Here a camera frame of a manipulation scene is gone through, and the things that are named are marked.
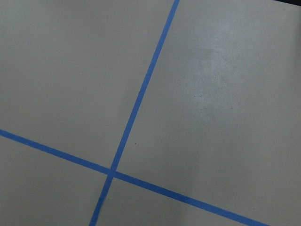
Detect blue tape grid lines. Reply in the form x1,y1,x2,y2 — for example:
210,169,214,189
0,0,263,226

